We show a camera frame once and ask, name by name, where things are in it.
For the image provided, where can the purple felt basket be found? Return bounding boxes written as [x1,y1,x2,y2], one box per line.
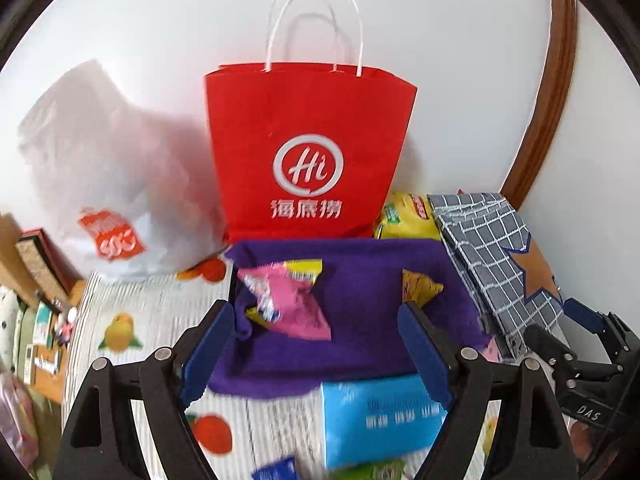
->
[207,239,501,396]

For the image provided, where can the red paper bag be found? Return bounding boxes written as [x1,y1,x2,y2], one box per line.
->
[204,0,418,243]

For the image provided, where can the yellow triangular snack packet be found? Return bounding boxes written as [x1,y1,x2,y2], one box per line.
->
[402,269,444,308]

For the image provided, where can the yellow chip bag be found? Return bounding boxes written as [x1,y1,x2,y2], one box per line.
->
[374,192,443,241]

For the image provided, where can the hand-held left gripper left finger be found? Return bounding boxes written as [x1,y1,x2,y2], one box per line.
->
[52,300,236,480]

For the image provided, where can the blue tissue pack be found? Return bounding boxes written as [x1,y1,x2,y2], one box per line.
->
[320,374,448,468]

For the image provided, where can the brown wooden box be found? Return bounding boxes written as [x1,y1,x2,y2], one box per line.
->
[15,227,88,311]

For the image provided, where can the brown wooden door frame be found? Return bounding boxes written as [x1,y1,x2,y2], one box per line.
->
[500,0,578,211]

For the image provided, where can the grey checkered fabric bag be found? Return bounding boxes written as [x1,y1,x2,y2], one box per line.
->
[427,192,563,356]

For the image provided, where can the white plastic bag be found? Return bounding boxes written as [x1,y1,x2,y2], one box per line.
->
[17,60,231,278]

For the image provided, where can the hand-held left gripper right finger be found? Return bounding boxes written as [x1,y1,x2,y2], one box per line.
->
[399,301,593,480]

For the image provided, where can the fruit-print table mat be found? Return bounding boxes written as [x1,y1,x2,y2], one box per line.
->
[62,255,501,480]

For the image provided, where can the blue snack packet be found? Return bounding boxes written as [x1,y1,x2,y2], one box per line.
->
[251,455,298,480]

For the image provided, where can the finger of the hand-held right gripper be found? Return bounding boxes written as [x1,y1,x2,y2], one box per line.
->
[522,324,581,376]
[562,297,638,361]

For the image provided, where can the green snack packet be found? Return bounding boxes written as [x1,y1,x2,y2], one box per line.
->
[330,458,406,480]

